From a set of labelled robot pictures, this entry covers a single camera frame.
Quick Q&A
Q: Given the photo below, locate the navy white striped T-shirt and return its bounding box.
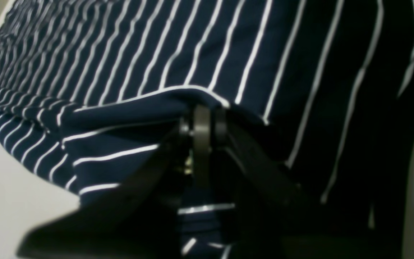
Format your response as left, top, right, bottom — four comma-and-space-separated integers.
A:
0, 0, 414, 259

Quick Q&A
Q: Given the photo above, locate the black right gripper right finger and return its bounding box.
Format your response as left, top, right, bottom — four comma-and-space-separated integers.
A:
211, 109, 401, 259

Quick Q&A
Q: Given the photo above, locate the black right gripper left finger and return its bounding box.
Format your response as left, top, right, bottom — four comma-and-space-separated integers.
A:
17, 105, 211, 259

